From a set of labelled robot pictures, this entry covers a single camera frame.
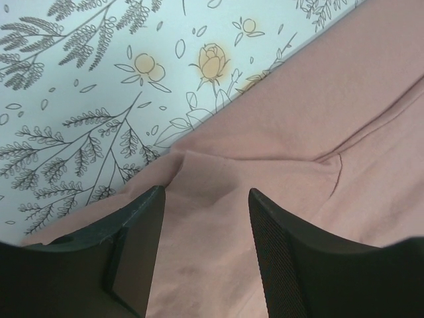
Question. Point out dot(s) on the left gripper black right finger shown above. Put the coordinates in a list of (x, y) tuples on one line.
[(309, 272)]

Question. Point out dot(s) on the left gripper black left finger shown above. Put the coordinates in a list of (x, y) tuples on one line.
[(102, 270)]

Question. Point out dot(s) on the pink t shirt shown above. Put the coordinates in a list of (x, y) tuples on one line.
[(334, 136)]

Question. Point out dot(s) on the floral patterned table cloth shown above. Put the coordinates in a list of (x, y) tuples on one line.
[(94, 91)]

